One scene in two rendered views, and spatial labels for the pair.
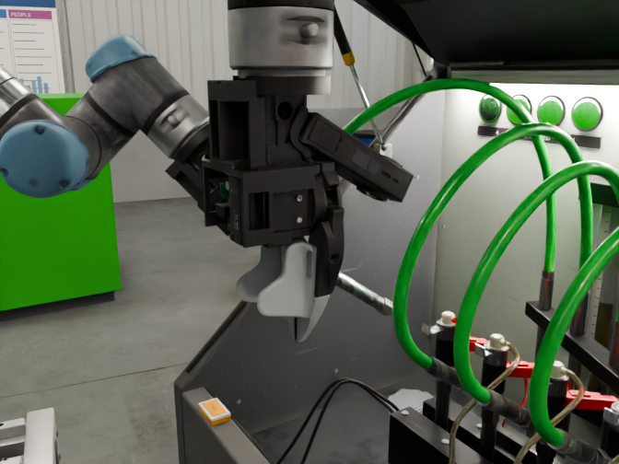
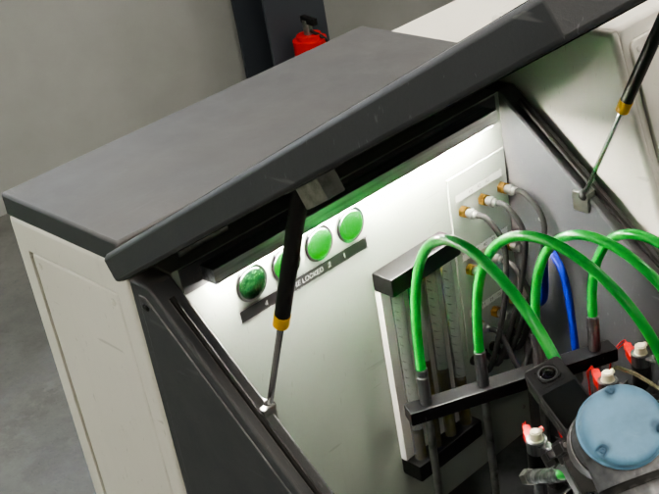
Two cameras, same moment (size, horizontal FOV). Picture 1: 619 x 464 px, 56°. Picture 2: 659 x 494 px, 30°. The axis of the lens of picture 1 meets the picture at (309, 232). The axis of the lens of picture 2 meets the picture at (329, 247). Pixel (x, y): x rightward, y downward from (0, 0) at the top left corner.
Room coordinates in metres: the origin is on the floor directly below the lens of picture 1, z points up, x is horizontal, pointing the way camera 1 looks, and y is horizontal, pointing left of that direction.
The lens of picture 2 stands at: (1.08, 1.08, 2.14)
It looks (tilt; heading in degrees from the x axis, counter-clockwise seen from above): 28 degrees down; 263
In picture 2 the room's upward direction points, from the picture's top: 10 degrees counter-clockwise
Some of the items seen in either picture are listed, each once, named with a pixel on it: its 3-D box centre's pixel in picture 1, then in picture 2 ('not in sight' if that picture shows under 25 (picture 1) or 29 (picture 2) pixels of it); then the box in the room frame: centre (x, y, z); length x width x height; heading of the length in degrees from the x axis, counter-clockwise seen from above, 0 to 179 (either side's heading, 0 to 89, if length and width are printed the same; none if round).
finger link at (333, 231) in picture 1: (317, 239); not in sight; (0.43, -0.01, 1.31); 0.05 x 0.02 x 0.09; 32
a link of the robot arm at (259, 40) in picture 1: (283, 46); not in sight; (0.44, 0.02, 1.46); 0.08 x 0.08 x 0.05
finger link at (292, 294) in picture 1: (289, 297); not in sight; (0.42, 0.02, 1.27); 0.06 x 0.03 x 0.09; 122
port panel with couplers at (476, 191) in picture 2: not in sight; (492, 256); (0.64, -0.53, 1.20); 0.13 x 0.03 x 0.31; 32
